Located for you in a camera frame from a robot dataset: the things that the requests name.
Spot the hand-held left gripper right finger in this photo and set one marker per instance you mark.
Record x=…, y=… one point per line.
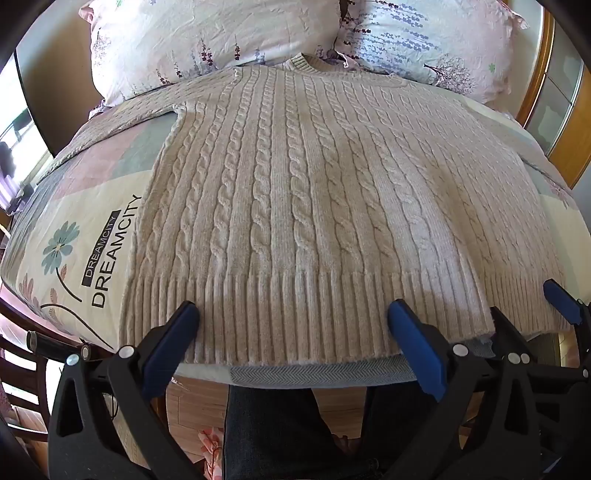
x=418, y=350

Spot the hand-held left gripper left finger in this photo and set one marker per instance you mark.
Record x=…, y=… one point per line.
x=168, y=347

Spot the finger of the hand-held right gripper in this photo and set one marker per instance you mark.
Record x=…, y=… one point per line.
x=508, y=330
x=561, y=300

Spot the person's right jeans leg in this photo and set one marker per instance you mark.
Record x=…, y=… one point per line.
x=392, y=427

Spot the person's jeans leg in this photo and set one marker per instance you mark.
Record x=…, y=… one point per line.
x=392, y=427
x=277, y=434

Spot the grey herringbone mattress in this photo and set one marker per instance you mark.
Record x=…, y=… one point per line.
x=318, y=374

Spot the pink slipper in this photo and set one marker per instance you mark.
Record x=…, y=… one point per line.
x=210, y=445

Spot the person's left jeans leg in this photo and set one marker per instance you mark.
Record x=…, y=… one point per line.
x=277, y=434

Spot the pastel patchwork printed bedsheet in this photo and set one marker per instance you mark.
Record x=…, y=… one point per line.
x=78, y=230

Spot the dark wooden chair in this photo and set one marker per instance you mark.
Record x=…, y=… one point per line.
x=21, y=369

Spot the wooden glass-door wardrobe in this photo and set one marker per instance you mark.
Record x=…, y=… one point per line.
x=556, y=97

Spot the floral lavender pillow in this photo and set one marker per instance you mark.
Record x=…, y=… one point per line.
x=429, y=44

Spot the floral pink pillow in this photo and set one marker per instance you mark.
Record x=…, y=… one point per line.
x=203, y=39

